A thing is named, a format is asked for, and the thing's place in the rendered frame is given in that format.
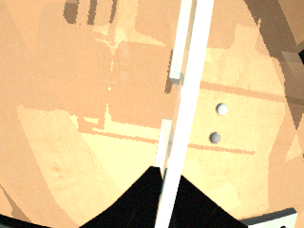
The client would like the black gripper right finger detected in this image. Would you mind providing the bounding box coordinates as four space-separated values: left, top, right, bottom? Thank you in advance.
168 175 248 228

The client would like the black rectangular block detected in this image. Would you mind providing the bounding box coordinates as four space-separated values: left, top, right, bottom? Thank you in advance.
299 49 304 64

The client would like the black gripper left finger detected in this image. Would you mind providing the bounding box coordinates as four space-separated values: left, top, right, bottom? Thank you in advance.
0 166 163 228

